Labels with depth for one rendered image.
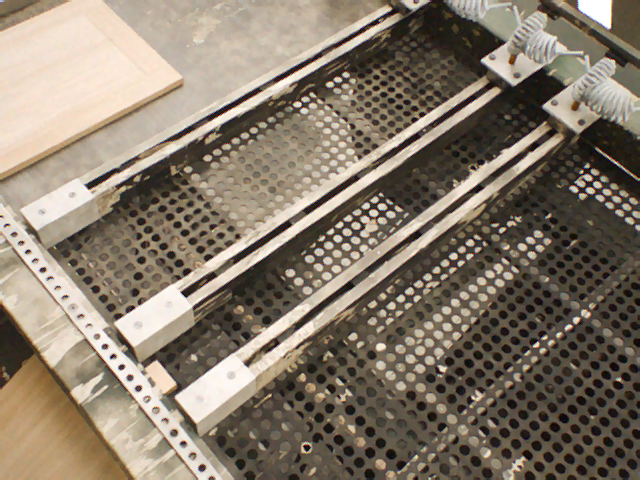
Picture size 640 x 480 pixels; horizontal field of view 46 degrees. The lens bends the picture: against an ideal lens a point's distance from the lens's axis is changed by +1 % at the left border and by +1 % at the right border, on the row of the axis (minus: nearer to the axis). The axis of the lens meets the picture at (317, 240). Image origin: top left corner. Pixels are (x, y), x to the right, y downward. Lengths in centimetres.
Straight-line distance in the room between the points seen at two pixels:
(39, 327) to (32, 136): 48
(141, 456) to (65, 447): 39
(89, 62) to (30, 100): 17
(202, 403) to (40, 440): 50
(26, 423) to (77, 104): 69
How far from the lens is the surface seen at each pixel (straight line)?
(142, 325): 137
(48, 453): 169
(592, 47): 242
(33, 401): 172
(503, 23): 192
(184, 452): 129
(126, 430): 132
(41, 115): 178
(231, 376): 131
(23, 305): 146
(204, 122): 164
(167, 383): 137
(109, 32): 193
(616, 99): 166
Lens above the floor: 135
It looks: 4 degrees down
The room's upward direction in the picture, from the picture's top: 43 degrees clockwise
